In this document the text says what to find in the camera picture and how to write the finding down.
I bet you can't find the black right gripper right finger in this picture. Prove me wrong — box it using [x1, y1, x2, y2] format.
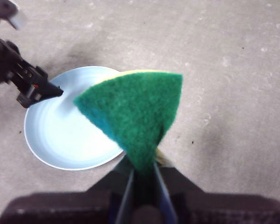
[153, 161, 205, 224]

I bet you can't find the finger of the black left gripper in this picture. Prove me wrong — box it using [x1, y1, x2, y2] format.
[37, 80, 64, 101]

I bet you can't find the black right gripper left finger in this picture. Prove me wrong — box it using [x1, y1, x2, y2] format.
[86, 168, 135, 224]

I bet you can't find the blue round plate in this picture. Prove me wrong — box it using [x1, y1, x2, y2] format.
[24, 66, 129, 171]

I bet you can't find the yellow sponge with green scourer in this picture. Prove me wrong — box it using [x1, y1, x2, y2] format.
[73, 69, 184, 206]

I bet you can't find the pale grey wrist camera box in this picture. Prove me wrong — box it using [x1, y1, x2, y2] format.
[0, 0, 25, 31]

